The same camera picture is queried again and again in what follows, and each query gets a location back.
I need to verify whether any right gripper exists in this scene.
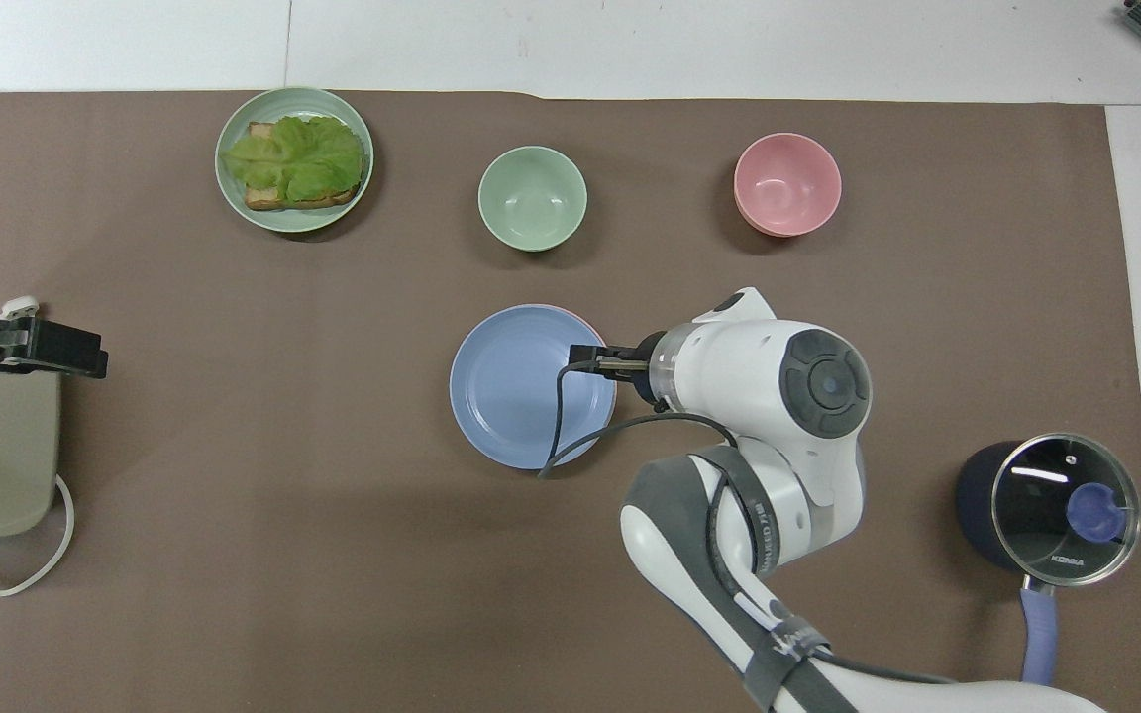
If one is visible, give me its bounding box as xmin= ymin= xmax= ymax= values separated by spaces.
xmin=596 ymin=335 xmax=669 ymax=405

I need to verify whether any green plate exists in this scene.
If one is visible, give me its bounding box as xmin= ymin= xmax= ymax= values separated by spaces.
xmin=214 ymin=86 xmax=375 ymax=235

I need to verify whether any green lettuce leaf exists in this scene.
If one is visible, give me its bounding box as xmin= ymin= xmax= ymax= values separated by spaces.
xmin=221 ymin=115 xmax=366 ymax=204

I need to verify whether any white power cable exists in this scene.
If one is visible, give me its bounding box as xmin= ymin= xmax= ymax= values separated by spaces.
xmin=0 ymin=472 xmax=77 ymax=598

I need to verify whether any toast slice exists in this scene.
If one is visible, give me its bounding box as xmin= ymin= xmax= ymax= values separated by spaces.
xmin=243 ymin=121 xmax=365 ymax=212

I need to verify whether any pink bowl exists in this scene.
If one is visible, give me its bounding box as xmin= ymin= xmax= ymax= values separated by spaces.
xmin=733 ymin=133 xmax=843 ymax=239

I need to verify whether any black cable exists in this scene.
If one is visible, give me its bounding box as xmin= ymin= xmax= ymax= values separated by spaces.
xmin=538 ymin=360 xmax=742 ymax=480

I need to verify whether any dark blue pot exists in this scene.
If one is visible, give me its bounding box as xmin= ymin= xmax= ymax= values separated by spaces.
xmin=955 ymin=434 xmax=1141 ymax=687

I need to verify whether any blue plate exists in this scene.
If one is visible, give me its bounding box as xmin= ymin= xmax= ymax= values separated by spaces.
xmin=449 ymin=305 xmax=618 ymax=471

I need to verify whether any glass pot lid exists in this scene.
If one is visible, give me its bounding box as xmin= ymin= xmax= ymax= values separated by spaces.
xmin=990 ymin=433 xmax=1141 ymax=587

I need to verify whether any green bowl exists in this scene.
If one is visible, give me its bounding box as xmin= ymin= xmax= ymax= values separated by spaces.
xmin=477 ymin=146 xmax=589 ymax=253

